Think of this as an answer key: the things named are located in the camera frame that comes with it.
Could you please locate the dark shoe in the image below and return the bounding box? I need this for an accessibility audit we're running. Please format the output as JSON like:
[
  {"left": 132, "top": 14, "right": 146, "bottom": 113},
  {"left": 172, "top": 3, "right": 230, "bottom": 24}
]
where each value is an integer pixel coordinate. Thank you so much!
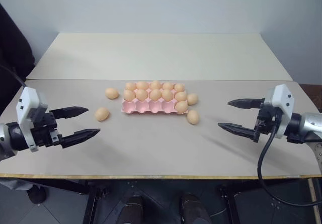
[{"left": 27, "top": 185, "right": 48, "bottom": 205}]

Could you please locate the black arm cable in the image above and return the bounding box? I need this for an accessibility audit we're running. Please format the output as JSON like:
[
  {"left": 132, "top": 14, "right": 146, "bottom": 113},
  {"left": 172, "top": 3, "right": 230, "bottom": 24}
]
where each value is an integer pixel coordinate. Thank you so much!
[
  {"left": 0, "top": 64, "right": 28, "bottom": 88},
  {"left": 257, "top": 112, "right": 322, "bottom": 206}
]

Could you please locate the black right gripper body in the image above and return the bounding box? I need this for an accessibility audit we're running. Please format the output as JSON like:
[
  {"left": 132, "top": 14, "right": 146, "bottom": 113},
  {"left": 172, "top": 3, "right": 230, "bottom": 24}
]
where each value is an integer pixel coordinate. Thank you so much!
[{"left": 252, "top": 98, "right": 284, "bottom": 143}]

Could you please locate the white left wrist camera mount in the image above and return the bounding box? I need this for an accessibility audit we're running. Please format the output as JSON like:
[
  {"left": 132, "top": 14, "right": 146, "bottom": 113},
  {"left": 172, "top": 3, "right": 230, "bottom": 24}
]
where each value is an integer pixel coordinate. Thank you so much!
[{"left": 16, "top": 86, "right": 49, "bottom": 153}]

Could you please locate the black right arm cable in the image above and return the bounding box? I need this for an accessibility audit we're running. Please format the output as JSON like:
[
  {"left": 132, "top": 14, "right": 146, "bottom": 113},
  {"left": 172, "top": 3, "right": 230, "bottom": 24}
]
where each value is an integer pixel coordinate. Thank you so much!
[{"left": 257, "top": 112, "right": 322, "bottom": 206}]

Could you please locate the pink egg tray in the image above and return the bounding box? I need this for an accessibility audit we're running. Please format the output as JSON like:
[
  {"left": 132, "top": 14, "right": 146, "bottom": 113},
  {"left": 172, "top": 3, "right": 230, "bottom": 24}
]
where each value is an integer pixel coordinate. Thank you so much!
[{"left": 121, "top": 83, "right": 189, "bottom": 115}]

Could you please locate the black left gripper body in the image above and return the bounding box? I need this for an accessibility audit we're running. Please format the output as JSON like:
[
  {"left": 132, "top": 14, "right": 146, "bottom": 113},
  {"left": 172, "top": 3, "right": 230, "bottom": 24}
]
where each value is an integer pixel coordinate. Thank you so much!
[{"left": 28, "top": 105, "right": 63, "bottom": 149}]

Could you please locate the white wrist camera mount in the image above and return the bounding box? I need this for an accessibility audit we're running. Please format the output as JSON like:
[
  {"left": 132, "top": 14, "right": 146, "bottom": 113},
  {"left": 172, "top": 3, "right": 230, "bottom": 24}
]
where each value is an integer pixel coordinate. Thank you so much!
[
  {"left": 16, "top": 86, "right": 49, "bottom": 153},
  {"left": 265, "top": 84, "right": 294, "bottom": 139}
]

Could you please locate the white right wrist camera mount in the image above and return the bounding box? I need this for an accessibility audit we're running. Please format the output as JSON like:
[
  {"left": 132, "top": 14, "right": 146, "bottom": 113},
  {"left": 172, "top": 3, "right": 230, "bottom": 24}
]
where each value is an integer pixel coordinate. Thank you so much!
[{"left": 265, "top": 84, "right": 294, "bottom": 139}]

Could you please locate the black draped cloth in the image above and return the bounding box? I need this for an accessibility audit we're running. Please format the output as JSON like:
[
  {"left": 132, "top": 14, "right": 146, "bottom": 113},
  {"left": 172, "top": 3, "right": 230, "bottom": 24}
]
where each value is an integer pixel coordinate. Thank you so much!
[{"left": 0, "top": 2, "right": 36, "bottom": 85}]

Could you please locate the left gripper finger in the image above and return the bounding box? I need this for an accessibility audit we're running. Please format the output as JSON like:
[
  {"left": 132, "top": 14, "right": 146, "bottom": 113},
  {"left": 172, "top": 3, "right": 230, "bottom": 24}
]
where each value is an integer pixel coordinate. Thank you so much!
[
  {"left": 60, "top": 128, "right": 102, "bottom": 150},
  {"left": 49, "top": 106, "right": 90, "bottom": 120}
]

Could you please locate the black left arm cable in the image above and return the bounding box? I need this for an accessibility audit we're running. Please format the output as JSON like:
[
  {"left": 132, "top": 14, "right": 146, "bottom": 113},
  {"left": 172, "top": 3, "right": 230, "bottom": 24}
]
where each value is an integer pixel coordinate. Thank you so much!
[{"left": 0, "top": 64, "right": 28, "bottom": 88}]

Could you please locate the silver perforated metal plate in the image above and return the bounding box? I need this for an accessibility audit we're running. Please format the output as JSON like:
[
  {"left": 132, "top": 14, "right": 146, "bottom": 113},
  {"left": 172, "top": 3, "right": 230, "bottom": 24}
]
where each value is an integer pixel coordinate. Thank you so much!
[{"left": 311, "top": 142, "right": 322, "bottom": 177}]

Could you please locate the dark rounded shape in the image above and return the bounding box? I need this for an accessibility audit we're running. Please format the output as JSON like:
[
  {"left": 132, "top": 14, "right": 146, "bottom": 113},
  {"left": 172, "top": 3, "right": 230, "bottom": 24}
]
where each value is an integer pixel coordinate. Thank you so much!
[
  {"left": 180, "top": 192, "right": 211, "bottom": 224},
  {"left": 120, "top": 194, "right": 144, "bottom": 224}
]

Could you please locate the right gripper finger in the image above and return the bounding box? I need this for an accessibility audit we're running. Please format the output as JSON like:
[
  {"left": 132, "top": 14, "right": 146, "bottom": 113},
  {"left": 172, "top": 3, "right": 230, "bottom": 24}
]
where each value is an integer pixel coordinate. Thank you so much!
[
  {"left": 217, "top": 122, "right": 257, "bottom": 141},
  {"left": 227, "top": 98, "right": 265, "bottom": 110}
]

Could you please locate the black table frame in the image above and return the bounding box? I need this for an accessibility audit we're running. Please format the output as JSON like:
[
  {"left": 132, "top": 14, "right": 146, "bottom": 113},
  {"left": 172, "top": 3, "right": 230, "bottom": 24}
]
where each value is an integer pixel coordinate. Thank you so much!
[{"left": 0, "top": 178, "right": 314, "bottom": 224}]

